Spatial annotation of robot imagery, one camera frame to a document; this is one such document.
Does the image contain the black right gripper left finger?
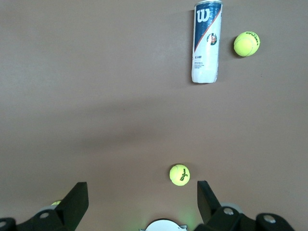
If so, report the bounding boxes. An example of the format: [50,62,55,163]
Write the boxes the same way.
[0,181,89,231]

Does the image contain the brown table mat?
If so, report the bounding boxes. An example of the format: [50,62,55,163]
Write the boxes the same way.
[0,0,308,231]

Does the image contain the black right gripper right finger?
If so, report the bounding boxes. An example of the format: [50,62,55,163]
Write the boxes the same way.
[194,180,295,231]

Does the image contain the white and blue tennis can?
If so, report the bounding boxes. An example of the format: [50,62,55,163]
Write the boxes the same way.
[191,0,224,84]

